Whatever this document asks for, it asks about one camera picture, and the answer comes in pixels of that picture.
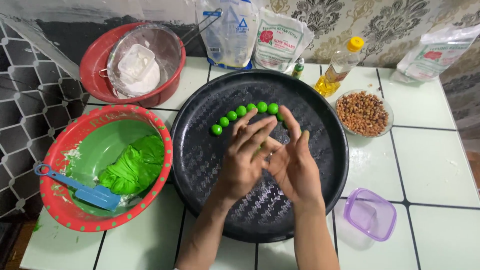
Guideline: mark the clear flour bag blue print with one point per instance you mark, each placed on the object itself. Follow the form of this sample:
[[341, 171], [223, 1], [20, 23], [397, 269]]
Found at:
[[228, 33]]

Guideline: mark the white plastic tub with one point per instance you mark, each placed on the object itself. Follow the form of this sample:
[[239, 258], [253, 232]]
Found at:
[[135, 62]]

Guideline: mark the black round tray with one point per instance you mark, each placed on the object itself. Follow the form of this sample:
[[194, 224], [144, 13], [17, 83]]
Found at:
[[202, 157]]

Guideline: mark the person's right fingers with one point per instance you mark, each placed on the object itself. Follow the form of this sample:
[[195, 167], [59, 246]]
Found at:
[[298, 135]]

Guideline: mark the green dough lump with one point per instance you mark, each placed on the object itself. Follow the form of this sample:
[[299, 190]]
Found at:
[[135, 168]]

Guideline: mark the purple clear plastic container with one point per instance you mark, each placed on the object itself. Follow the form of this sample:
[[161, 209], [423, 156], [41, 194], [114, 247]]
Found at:
[[371, 215]]

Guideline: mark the person's right hand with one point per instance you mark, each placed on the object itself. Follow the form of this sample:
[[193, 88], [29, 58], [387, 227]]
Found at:
[[296, 172]]

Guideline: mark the glass bowl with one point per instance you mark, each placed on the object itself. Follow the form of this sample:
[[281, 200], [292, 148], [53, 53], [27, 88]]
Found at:
[[389, 112]]

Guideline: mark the cooking oil bottle yellow cap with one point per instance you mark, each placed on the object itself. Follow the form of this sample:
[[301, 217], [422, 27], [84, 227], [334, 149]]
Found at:
[[337, 69]]

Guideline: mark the row of green dough balls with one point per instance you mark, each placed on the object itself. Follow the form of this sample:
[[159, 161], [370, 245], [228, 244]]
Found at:
[[241, 111]]

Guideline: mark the blue plastic spatula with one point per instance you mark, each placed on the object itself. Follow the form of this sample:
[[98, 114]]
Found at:
[[93, 195]]

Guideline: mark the red plastic bowl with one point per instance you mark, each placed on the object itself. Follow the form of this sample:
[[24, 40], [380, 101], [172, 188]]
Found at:
[[93, 71]]

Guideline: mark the person's left fingers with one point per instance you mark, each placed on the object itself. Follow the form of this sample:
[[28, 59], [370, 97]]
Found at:
[[255, 129]]

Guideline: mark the white flour heap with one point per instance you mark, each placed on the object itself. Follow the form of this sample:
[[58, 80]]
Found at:
[[148, 82]]

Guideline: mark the heap of brown peanuts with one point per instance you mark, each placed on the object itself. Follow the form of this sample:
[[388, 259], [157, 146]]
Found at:
[[362, 113]]

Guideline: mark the white flour bag rose print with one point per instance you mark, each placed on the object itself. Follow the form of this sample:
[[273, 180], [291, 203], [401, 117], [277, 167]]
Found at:
[[279, 41], [431, 56]]

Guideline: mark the small green colouring bottle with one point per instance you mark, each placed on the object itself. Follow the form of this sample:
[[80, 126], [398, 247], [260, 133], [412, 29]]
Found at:
[[298, 68]]

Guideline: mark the red dotted basin green inside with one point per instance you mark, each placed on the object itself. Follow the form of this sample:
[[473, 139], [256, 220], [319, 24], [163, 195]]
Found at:
[[60, 150]]

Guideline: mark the person's left hand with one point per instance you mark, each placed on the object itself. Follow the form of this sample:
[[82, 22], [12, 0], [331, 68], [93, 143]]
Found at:
[[242, 168]]

